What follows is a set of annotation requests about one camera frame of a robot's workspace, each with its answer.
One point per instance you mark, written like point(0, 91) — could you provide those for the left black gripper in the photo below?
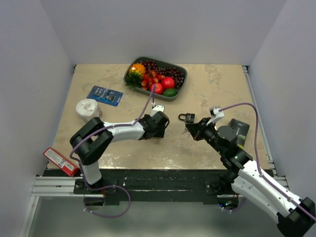
point(160, 132)

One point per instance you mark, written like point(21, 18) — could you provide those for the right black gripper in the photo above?
point(196, 130)

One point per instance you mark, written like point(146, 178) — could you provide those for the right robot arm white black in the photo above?
point(293, 215)

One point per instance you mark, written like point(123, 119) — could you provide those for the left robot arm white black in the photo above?
point(90, 142)

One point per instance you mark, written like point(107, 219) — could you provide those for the black headed key bunch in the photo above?
point(187, 133)

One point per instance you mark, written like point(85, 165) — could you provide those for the black padlock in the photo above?
point(187, 118)

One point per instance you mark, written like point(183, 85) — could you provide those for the red apple front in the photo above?
point(158, 88)

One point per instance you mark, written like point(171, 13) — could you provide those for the red apple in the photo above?
point(168, 83)
point(158, 88)

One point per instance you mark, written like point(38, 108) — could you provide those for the green avocado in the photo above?
point(171, 92)

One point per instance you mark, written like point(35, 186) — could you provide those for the red apple back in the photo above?
point(168, 83)

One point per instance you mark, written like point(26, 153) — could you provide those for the green black box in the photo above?
point(241, 130)

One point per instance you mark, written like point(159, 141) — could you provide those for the red cherry cluster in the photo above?
point(150, 78)

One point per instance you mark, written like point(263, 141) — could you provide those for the dark grape bunch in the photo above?
point(167, 71)

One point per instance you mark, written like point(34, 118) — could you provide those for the blue card package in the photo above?
point(105, 95)

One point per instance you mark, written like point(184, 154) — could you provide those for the orange pineapple toy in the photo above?
point(137, 68)

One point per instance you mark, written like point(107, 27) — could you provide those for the grey fruit tray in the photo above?
point(132, 80)

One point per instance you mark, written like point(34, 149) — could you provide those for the white paper roll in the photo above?
point(88, 109)

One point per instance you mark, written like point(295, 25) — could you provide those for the red box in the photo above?
point(60, 161)

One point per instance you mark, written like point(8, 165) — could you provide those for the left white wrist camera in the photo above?
point(156, 109)

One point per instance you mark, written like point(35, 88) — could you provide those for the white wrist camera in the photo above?
point(216, 114)
point(156, 109)

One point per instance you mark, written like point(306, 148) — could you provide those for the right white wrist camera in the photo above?
point(216, 114)

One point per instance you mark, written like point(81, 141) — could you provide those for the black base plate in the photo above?
point(149, 185)

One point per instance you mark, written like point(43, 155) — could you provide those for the aluminium frame rail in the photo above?
point(281, 179)

